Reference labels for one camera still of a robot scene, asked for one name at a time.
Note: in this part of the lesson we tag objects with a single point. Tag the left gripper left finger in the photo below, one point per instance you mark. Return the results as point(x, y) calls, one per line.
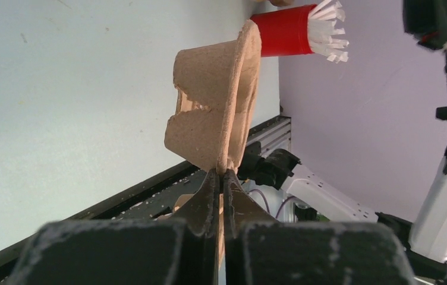
point(182, 249)

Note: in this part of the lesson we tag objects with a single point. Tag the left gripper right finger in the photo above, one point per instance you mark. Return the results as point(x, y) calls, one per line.
point(262, 250)

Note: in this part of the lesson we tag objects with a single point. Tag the red cup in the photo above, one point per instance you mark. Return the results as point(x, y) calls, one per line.
point(284, 32)

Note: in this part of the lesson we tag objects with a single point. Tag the brown cardboard carrier piece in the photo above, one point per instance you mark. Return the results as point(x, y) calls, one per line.
point(217, 87)

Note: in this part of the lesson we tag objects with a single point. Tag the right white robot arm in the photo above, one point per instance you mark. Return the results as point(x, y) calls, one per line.
point(374, 125)

